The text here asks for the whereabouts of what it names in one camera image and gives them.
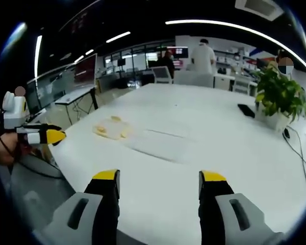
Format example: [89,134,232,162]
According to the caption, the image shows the pale yellow plastic buckle part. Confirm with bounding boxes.
[111,122,134,141]
[91,115,122,138]

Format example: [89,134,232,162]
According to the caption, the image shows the white plant pot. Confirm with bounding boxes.
[254,101,292,132]

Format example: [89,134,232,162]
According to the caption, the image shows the black table cable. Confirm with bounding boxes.
[282,126,306,199]

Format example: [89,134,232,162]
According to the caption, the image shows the green potted plant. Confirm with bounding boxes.
[253,63,306,124]

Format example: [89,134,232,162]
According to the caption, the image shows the white cabinet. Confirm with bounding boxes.
[173,69,215,89]

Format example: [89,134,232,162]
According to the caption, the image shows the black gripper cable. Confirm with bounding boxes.
[0,134,65,179]

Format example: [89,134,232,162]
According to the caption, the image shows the white kiosk screen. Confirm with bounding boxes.
[151,65,174,85]

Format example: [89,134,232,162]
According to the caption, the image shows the short ceiling light strip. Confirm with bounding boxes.
[106,31,132,44]

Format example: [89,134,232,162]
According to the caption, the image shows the ceiling air vent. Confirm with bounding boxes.
[234,0,284,21]

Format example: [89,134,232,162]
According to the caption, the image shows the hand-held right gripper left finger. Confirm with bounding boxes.
[32,168,121,245]

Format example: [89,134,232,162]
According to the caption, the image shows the monitor with red screen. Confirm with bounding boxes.
[73,53,98,90]

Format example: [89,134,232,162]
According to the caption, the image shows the wide dark monitor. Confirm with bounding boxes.
[26,68,76,114]

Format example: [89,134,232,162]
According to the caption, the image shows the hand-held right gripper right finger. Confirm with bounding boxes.
[198,170,288,245]

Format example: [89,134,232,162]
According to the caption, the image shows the white cart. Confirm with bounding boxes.
[231,73,259,97]

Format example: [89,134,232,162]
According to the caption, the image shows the wall screen with red picture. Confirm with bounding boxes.
[166,46,189,68]

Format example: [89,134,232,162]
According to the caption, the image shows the black phone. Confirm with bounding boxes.
[237,103,256,119]

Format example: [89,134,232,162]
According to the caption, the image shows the long curved ceiling light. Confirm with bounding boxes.
[165,19,306,77]

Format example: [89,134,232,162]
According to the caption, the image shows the white side desk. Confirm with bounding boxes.
[54,86,99,126]

